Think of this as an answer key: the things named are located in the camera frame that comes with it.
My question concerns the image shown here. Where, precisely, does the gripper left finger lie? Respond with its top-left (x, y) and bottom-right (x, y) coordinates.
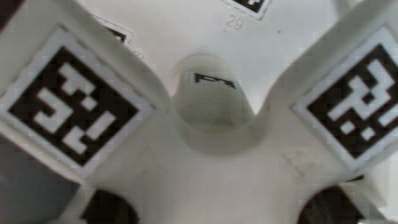
top-left (80, 190), bottom-right (139, 224)

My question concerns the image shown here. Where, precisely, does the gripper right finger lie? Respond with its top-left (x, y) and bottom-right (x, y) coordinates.
top-left (297, 186), bottom-right (365, 224)

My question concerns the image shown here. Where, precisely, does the white cross-shaped table base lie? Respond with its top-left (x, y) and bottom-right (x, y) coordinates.
top-left (0, 0), bottom-right (398, 224)

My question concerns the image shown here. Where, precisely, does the white round table top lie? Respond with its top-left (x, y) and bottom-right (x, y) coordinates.
top-left (80, 0), bottom-right (398, 224)

